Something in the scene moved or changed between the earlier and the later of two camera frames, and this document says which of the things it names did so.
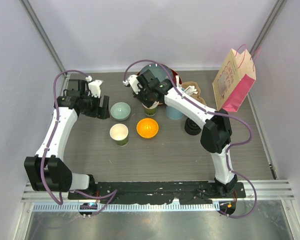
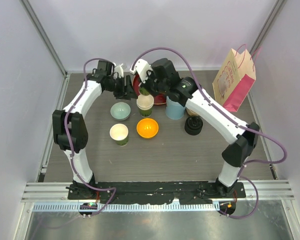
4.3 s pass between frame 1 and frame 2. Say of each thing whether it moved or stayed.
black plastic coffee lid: stayed
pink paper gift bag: stayed
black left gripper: moved
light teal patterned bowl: stayed
